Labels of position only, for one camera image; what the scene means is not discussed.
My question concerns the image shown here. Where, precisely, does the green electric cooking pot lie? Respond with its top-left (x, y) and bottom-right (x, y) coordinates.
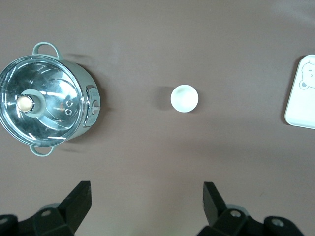
top-left (0, 41), bottom-right (101, 157)

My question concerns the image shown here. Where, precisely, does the white IKEA cup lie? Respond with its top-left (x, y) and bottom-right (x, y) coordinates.
top-left (170, 84), bottom-right (199, 114)

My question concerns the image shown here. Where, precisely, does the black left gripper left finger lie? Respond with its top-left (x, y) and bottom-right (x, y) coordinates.
top-left (0, 181), bottom-right (92, 236)

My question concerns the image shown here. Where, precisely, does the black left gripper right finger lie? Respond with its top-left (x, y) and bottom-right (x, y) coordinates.
top-left (198, 181), bottom-right (306, 236)

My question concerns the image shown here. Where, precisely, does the cream bear-print tray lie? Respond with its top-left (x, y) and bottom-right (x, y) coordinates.
top-left (284, 54), bottom-right (315, 130)

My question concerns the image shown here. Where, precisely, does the glass pot lid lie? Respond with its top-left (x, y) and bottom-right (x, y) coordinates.
top-left (0, 55), bottom-right (90, 143)

